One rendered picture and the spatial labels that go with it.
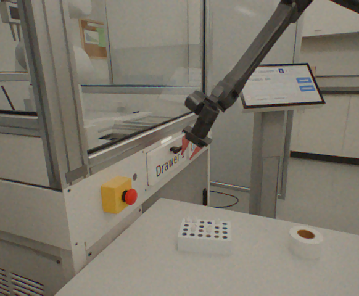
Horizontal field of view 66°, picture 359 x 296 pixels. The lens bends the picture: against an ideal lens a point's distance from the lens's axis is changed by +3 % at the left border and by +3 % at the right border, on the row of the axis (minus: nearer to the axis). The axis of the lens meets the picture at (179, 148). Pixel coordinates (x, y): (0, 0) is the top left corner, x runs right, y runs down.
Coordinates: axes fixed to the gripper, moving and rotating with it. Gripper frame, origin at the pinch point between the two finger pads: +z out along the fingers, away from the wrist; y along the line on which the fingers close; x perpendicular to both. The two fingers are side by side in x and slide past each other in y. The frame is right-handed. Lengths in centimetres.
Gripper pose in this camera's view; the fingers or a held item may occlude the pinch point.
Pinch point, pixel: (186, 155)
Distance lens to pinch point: 97.6
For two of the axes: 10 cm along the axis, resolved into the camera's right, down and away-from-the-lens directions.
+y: -8.4, -5.2, 1.8
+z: -4.2, 8.1, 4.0
